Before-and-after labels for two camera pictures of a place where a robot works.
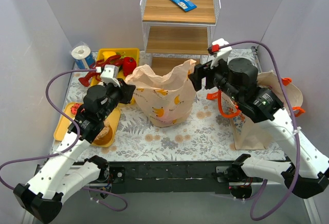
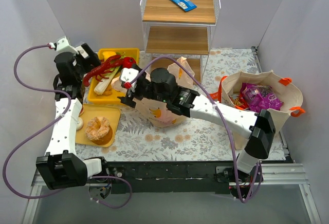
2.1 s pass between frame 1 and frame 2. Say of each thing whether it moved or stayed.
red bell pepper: stayed
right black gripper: moved
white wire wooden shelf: stayed
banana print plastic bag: moved
